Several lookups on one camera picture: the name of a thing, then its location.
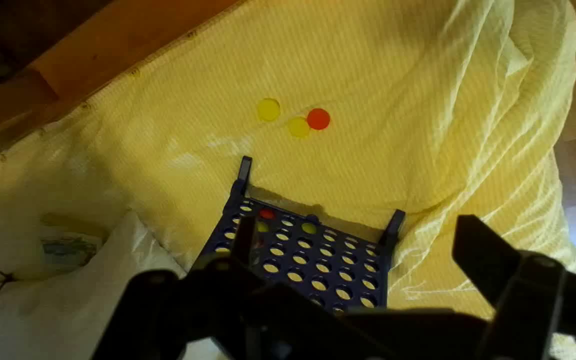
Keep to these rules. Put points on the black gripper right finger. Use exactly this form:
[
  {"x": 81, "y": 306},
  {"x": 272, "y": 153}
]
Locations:
[{"x": 540, "y": 306}]

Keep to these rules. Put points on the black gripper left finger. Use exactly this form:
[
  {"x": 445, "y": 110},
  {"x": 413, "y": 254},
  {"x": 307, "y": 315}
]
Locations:
[{"x": 168, "y": 313}]

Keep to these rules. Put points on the yellow plastic disc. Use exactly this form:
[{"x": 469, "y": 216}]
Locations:
[
  {"x": 262, "y": 227},
  {"x": 308, "y": 229},
  {"x": 269, "y": 109},
  {"x": 296, "y": 129}
]

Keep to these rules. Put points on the red plastic disc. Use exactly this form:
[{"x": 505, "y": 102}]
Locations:
[
  {"x": 267, "y": 214},
  {"x": 319, "y": 118}
]

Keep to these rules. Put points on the blue connect four grid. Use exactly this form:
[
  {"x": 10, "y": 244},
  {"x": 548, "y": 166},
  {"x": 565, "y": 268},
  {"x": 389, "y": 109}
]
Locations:
[{"x": 314, "y": 267}]

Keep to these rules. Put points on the pale yellow blanket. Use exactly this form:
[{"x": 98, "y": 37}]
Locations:
[{"x": 381, "y": 81}]

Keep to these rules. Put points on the wooden bunk bed frame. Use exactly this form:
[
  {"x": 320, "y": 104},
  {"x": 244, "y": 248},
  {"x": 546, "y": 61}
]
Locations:
[{"x": 120, "y": 33}]

